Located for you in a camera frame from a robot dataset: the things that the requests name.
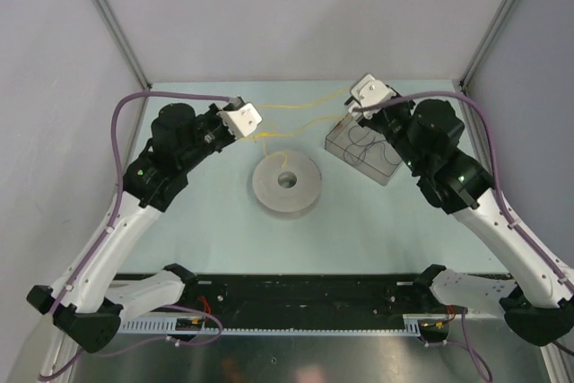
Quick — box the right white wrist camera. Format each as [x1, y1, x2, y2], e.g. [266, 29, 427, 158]
[344, 74, 396, 122]

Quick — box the white plastic spool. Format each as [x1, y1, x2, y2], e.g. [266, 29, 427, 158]
[252, 150, 322, 220]

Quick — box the clear plastic box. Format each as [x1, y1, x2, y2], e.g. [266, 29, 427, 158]
[324, 114, 403, 186]

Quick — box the left aluminium frame post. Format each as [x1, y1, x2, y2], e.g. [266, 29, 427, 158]
[91, 0, 150, 89]

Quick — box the white slotted cable duct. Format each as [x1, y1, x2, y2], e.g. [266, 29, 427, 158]
[118, 313, 425, 337]

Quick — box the yellow cable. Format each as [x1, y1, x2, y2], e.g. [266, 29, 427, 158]
[244, 86, 355, 171]

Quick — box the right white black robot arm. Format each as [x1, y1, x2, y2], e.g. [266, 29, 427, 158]
[348, 76, 573, 346]

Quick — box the aluminium frame post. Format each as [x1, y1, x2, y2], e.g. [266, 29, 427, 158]
[458, 0, 520, 93]
[91, 0, 150, 89]

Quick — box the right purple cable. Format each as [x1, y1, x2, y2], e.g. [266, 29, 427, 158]
[353, 91, 574, 379]

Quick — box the right aluminium frame post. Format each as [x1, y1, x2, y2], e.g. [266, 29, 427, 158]
[458, 0, 520, 93]

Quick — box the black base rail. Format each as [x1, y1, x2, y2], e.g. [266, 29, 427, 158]
[111, 265, 470, 330]

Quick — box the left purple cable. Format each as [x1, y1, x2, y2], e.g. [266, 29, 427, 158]
[38, 91, 246, 379]

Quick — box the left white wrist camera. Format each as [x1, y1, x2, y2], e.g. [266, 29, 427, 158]
[218, 97, 263, 139]

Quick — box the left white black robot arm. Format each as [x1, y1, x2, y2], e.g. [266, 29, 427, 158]
[27, 99, 261, 353]

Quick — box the dark purple thin cable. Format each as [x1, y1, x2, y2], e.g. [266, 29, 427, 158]
[344, 126, 398, 164]

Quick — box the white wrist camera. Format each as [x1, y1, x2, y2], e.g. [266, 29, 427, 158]
[218, 97, 263, 139]
[344, 74, 396, 122]

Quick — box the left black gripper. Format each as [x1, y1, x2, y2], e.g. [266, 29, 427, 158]
[179, 101, 236, 172]

